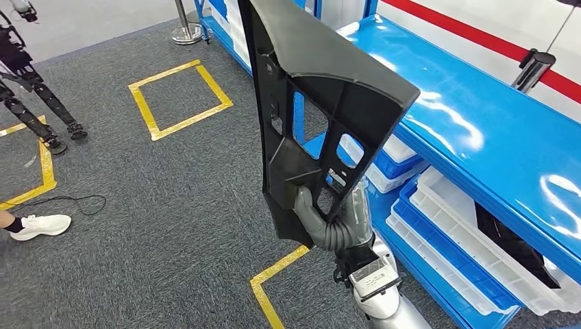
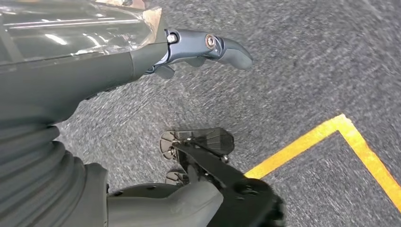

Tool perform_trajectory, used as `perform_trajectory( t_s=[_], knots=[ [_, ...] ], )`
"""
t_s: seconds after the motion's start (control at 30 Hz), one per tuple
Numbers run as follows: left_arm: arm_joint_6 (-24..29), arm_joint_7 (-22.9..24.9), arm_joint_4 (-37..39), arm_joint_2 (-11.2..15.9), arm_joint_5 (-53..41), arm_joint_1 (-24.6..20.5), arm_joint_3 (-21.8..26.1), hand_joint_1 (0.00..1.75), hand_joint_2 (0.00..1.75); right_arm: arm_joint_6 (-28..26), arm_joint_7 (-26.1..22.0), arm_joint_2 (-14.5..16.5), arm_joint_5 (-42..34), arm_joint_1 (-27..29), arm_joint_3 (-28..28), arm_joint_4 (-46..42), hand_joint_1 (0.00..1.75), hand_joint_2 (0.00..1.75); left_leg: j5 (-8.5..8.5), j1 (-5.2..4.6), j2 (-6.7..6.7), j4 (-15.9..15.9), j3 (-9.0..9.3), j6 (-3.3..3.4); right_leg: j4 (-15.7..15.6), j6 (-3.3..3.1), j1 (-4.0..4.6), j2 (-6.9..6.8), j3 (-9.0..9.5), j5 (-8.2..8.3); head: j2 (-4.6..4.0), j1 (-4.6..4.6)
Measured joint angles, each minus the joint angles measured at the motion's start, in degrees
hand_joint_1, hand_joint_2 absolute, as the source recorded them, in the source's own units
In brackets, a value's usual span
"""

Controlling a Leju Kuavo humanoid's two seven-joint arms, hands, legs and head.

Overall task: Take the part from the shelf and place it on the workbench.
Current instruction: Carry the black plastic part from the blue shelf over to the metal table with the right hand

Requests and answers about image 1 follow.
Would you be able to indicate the person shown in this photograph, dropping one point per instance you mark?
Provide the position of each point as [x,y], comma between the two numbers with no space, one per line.
[43,225]

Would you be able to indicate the blue metal shelf rack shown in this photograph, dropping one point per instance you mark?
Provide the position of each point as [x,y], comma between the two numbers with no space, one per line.
[218,32]
[476,91]

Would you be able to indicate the black plastic part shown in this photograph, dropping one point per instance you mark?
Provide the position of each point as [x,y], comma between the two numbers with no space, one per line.
[513,240]

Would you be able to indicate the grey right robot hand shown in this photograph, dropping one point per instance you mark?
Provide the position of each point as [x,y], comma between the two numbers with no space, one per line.
[345,231]

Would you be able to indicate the black license plate bracket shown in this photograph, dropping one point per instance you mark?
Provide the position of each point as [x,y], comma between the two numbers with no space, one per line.
[317,50]

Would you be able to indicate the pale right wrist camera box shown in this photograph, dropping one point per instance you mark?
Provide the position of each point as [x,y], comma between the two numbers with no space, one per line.
[374,279]

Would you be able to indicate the black legged robot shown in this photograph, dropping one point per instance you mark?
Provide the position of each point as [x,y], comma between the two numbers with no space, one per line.
[18,63]

